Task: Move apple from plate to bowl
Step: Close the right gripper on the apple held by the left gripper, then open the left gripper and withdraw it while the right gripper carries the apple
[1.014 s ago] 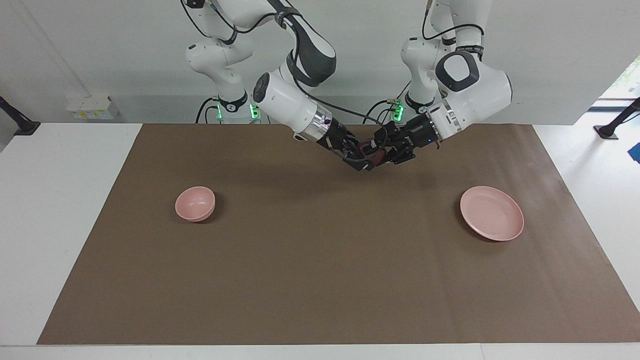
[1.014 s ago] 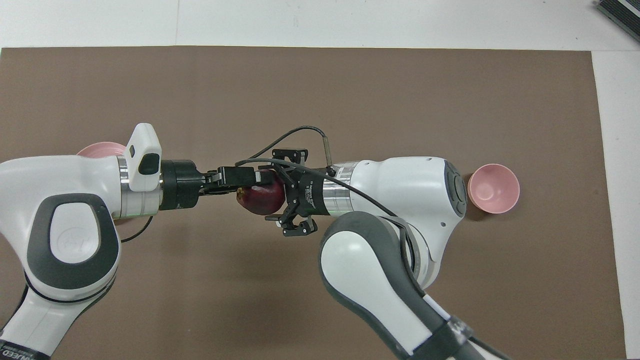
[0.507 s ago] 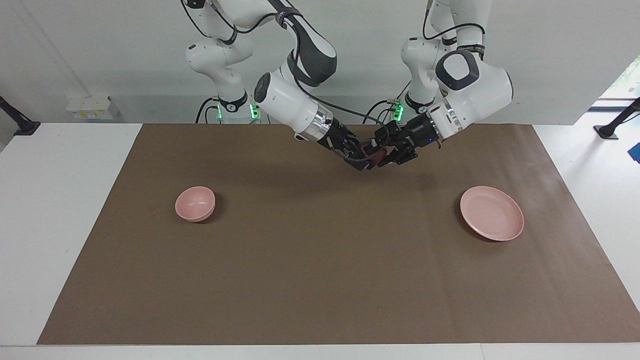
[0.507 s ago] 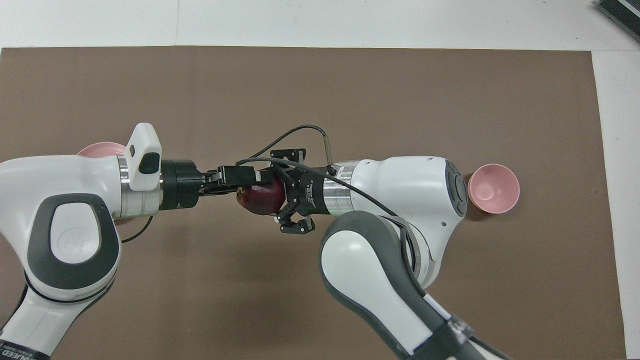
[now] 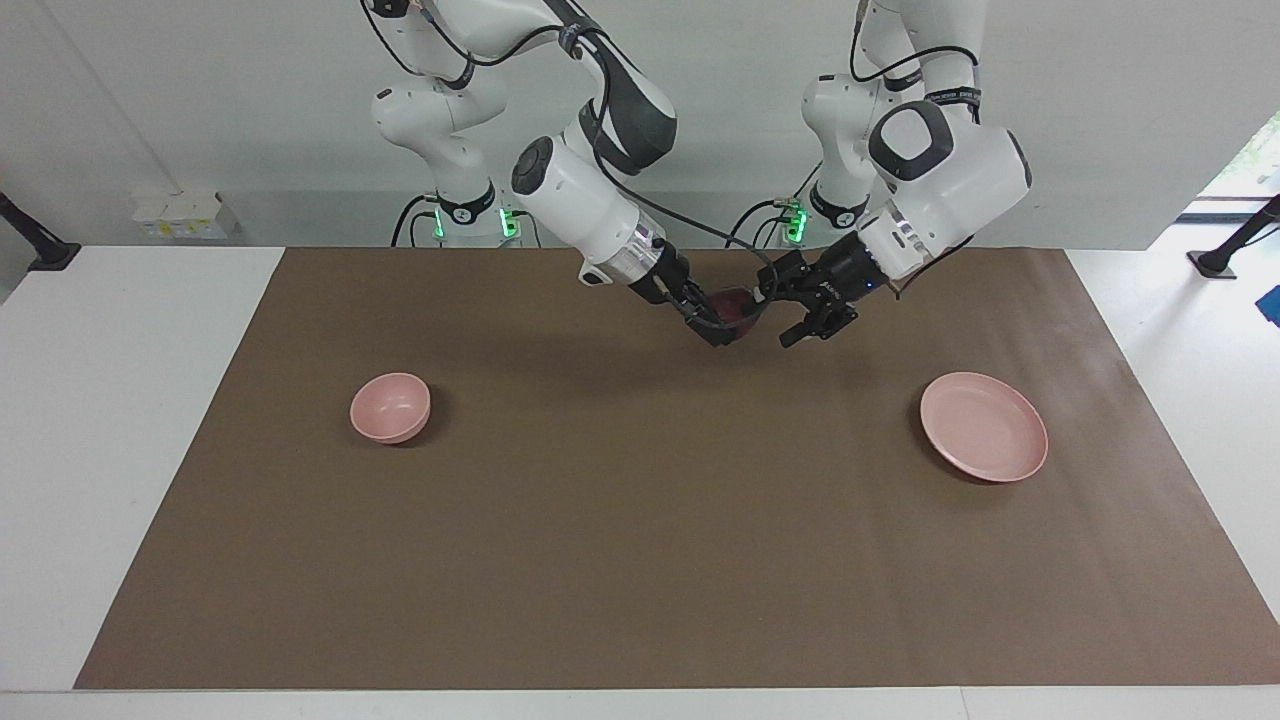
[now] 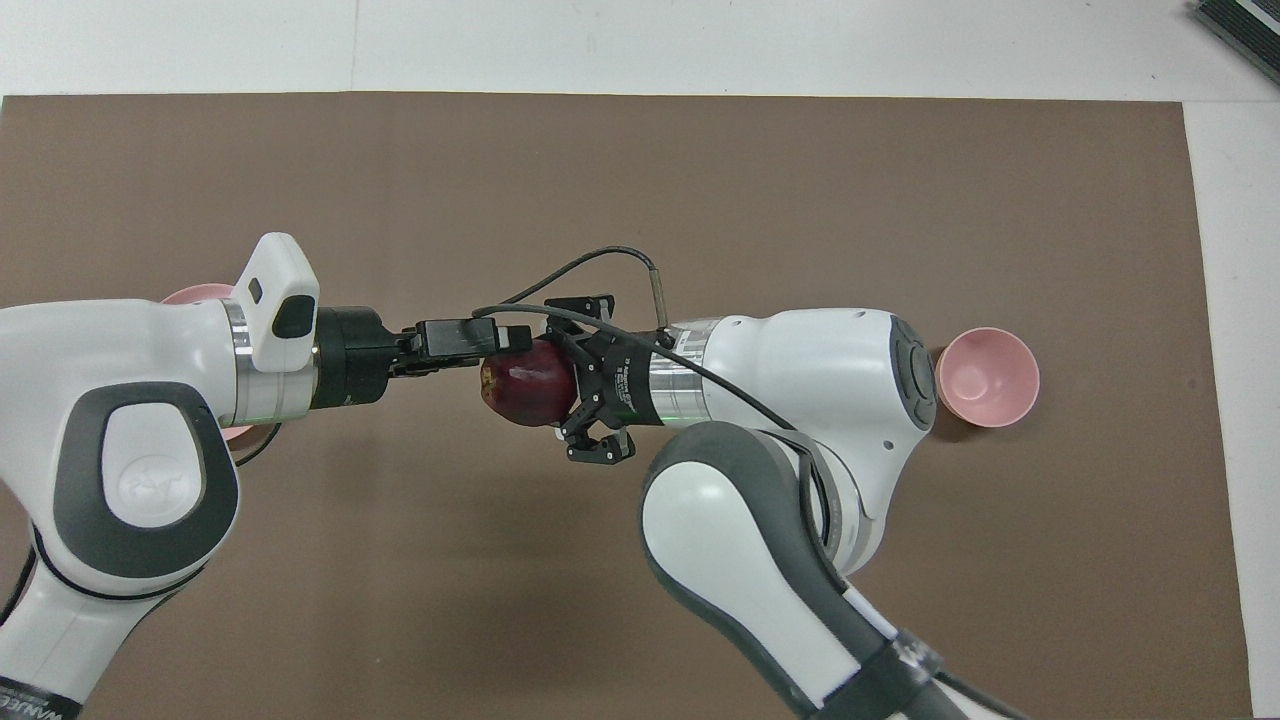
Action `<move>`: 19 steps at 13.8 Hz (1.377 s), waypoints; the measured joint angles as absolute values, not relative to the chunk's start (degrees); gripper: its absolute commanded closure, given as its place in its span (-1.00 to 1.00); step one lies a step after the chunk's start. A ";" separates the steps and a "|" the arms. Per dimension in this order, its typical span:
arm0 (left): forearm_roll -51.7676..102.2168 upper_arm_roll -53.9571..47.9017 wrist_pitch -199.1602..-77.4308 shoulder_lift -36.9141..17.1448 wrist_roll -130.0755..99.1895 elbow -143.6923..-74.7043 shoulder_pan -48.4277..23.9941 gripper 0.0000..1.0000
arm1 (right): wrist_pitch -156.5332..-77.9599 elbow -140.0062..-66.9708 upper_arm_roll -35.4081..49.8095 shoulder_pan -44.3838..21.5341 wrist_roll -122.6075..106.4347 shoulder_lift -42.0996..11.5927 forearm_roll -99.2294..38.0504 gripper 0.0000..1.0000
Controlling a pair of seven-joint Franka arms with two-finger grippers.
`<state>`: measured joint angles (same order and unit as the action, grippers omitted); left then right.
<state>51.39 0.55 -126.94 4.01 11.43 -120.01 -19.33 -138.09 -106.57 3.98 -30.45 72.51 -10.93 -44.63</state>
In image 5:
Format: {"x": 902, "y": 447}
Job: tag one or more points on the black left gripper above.
{"x": 845, "y": 268}

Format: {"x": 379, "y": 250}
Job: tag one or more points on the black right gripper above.
{"x": 668, "y": 278}

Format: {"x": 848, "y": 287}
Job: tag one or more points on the dark red apple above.
{"x": 738, "y": 303}

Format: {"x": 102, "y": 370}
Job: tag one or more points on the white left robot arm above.
{"x": 950, "y": 170}

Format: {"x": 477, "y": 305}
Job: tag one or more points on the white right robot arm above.
{"x": 580, "y": 200}

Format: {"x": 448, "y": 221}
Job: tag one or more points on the pink plate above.
{"x": 985, "y": 425}

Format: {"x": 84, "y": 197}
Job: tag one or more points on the pink bowl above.
{"x": 390, "y": 405}

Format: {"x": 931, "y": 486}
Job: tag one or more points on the brown table mat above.
{"x": 640, "y": 520}

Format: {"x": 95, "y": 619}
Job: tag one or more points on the black stand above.
{"x": 1215, "y": 262}
{"x": 50, "y": 257}

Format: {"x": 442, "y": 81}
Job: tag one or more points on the blue object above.
{"x": 1272, "y": 305}

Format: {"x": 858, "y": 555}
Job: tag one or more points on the white power strip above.
{"x": 185, "y": 220}

